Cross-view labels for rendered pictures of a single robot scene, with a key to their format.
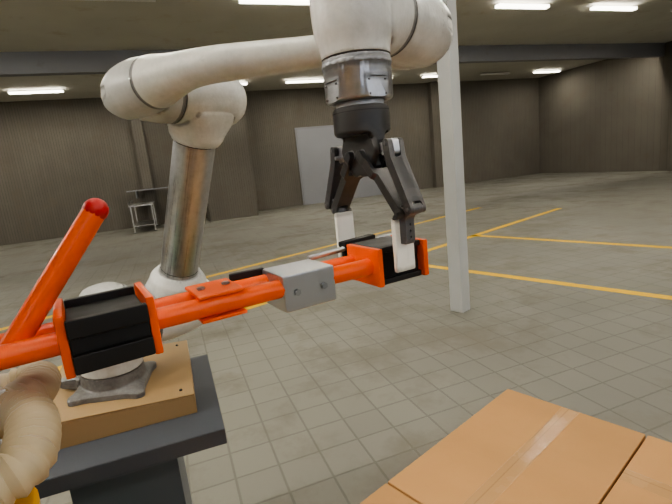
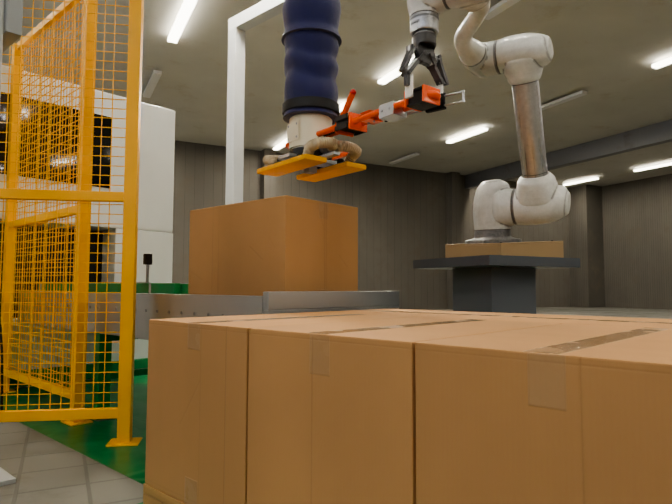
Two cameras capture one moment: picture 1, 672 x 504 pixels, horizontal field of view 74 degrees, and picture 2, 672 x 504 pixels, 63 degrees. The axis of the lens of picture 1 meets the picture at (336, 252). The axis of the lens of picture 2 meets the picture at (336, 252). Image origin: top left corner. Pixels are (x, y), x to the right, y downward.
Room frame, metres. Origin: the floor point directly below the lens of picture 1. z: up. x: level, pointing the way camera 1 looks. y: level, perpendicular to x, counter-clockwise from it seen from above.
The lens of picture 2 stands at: (0.13, -1.67, 0.63)
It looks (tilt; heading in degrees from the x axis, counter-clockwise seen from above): 4 degrees up; 83
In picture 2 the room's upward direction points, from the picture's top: straight up
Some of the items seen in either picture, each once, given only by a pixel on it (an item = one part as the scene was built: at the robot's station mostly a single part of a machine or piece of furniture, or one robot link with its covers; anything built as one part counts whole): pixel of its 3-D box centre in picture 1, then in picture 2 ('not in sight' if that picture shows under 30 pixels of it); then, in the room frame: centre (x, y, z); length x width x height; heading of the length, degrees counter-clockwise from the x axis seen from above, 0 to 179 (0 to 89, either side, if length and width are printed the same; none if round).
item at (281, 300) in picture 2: not in sight; (339, 299); (0.40, 0.33, 0.58); 0.70 x 0.03 x 0.06; 40
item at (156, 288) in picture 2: not in sight; (88, 291); (-0.78, 1.33, 0.60); 1.60 x 0.11 x 0.09; 130
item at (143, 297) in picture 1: (107, 325); (351, 124); (0.43, 0.24, 1.21); 0.10 x 0.08 x 0.06; 30
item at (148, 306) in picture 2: not in sight; (107, 313); (-0.60, 1.02, 0.50); 2.31 x 0.05 x 0.19; 130
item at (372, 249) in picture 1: (387, 259); (421, 98); (0.60, -0.07, 1.20); 0.08 x 0.07 x 0.05; 120
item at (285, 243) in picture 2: not in sight; (271, 256); (0.16, 0.61, 0.75); 0.60 x 0.40 x 0.40; 131
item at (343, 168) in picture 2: not in sight; (329, 168); (0.39, 0.50, 1.10); 0.34 x 0.10 x 0.05; 120
